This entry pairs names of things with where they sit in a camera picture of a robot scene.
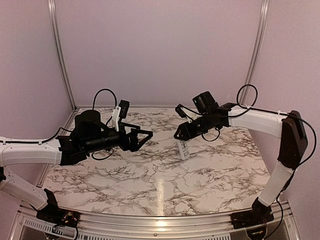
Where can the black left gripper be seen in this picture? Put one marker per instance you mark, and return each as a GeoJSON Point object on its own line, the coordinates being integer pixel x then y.
{"type": "Point", "coordinates": [133, 145]}

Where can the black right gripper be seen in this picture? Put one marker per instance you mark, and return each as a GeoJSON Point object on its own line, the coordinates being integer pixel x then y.
{"type": "Point", "coordinates": [187, 132]}

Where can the white air conditioner remote control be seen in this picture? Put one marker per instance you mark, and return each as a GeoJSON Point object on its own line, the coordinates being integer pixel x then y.
{"type": "Point", "coordinates": [183, 149]}

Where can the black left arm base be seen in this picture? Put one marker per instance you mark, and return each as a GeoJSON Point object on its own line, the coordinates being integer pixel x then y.
{"type": "Point", "coordinates": [54, 214]}

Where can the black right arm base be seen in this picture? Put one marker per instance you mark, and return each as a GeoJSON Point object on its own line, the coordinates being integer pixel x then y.
{"type": "Point", "coordinates": [257, 215]}

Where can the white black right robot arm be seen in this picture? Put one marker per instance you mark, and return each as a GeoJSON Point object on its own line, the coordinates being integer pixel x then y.
{"type": "Point", "coordinates": [288, 127]}

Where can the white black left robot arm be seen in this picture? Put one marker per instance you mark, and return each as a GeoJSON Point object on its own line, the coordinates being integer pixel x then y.
{"type": "Point", "coordinates": [89, 135]}

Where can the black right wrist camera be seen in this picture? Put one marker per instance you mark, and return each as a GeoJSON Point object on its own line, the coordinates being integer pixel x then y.
{"type": "Point", "coordinates": [179, 111]}

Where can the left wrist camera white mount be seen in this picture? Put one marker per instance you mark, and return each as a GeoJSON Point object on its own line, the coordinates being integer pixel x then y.
{"type": "Point", "coordinates": [119, 113]}

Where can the right aluminium frame post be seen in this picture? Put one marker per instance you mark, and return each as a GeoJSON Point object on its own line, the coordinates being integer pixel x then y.
{"type": "Point", "coordinates": [260, 33]}

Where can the aluminium frame post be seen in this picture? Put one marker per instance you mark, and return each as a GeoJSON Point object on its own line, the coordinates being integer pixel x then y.
{"type": "Point", "coordinates": [59, 51]}
{"type": "Point", "coordinates": [260, 33]}

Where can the left aluminium frame post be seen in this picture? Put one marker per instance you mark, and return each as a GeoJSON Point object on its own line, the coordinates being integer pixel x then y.
{"type": "Point", "coordinates": [59, 51]}

